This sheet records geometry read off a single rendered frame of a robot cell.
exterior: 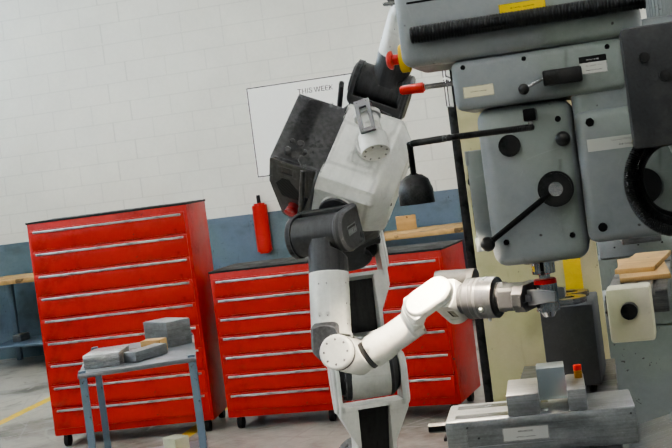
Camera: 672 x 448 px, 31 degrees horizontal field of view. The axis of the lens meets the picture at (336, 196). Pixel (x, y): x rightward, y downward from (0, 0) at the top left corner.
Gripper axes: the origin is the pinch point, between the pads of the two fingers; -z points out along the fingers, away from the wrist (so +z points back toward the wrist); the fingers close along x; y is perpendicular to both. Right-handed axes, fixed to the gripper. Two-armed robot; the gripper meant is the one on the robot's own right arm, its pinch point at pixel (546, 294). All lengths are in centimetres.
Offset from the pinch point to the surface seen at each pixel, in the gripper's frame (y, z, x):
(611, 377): 25.5, 1.3, 37.0
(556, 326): 11.3, 9.4, 27.0
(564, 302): 6.2, 7.6, 29.1
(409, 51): -53, 15, -19
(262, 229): 28, 584, 737
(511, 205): -19.7, 0.9, -10.7
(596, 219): -15.3, -15.0, -7.5
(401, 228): 40, 443, 762
